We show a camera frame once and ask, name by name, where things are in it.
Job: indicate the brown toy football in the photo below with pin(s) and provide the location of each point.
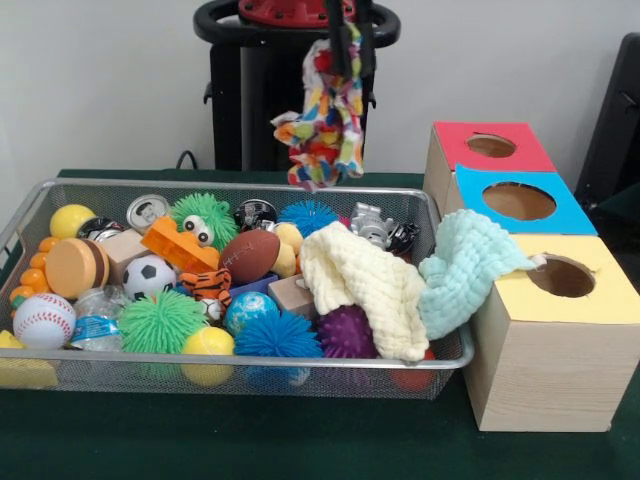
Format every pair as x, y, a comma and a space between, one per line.
249, 256

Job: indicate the dark green table cloth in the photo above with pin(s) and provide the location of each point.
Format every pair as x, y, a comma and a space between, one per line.
250, 440

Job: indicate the wooden box with three holes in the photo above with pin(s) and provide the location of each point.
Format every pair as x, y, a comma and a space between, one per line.
550, 375

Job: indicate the green spiky rubber ball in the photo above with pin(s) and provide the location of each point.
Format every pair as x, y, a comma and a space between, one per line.
160, 320

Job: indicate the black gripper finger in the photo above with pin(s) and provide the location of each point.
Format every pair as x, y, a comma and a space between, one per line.
341, 45
367, 45

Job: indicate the silver mesh bin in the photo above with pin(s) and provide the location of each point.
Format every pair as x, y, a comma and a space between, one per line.
125, 380

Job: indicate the small soccer ball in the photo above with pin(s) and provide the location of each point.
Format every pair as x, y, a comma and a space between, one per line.
149, 277

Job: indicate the colourful patterned cloth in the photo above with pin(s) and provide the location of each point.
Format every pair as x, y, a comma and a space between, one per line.
330, 130

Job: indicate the white baseball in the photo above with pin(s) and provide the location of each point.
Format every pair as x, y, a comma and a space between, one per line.
44, 320

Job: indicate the green cloth side table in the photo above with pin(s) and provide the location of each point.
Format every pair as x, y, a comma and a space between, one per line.
627, 197

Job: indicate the round wooden burger toy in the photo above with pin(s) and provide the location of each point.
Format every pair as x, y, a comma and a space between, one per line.
75, 267

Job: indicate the black chair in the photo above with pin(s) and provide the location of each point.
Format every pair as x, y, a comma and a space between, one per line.
615, 125

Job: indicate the blue globe ball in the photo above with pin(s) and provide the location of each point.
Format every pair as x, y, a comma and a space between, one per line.
250, 312

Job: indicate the cream waffle cloth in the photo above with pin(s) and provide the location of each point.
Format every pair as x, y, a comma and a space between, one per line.
370, 285

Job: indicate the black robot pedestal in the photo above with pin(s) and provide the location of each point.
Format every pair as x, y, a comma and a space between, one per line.
260, 110

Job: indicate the blue spiky rubber ball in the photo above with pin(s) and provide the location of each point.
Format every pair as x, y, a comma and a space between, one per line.
307, 217
277, 336

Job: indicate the yellow ball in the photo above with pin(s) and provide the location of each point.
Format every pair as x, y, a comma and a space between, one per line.
207, 342

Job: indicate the light blue waffle cloth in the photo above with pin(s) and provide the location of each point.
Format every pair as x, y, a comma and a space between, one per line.
465, 265

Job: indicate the purple spiky monster ball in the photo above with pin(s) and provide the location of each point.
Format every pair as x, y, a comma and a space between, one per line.
342, 332

